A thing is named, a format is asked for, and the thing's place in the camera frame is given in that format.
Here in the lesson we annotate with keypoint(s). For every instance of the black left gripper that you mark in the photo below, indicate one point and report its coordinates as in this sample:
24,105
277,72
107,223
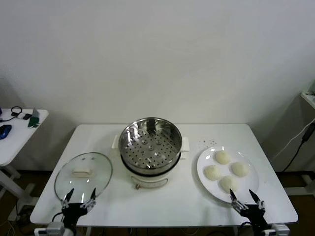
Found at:
73,214

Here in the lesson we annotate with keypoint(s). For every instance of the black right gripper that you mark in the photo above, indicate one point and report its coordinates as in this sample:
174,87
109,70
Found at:
254,215

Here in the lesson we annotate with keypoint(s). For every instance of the white steamed baozi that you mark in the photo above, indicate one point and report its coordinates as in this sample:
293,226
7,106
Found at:
222,157
212,172
227,183
240,169

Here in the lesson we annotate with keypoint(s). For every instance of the round glass pot lid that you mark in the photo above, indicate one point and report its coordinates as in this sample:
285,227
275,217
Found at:
98,169

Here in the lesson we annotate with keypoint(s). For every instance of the perforated stainless steamer basket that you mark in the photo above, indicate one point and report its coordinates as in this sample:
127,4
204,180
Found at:
137,137

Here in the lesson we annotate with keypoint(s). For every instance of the large white plate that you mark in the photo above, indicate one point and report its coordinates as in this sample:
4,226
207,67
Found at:
248,184

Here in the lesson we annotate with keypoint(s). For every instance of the white table leg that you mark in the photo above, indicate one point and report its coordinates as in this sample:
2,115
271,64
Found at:
234,231
88,231

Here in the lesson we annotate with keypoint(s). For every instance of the scattered dark crumbs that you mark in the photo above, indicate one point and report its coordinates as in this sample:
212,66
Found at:
212,141

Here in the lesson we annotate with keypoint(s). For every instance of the white electric cooker pot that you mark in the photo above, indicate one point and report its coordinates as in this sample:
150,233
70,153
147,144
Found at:
147,180

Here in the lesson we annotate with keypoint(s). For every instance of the white side table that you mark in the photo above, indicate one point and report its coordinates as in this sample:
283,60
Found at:
14,147

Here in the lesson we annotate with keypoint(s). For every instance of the small black device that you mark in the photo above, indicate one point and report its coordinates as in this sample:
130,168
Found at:
27,116

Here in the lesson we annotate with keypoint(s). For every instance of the blue computer mouse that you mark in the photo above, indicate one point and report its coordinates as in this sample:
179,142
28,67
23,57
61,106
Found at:
5,131

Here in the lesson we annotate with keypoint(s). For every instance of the small white device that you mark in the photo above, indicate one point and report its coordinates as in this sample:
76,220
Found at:
21,115

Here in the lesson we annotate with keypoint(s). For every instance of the white shelf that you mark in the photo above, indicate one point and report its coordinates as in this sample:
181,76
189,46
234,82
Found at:
308,100

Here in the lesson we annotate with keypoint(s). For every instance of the white table base frame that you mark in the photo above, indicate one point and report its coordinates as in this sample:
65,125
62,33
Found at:
299,191

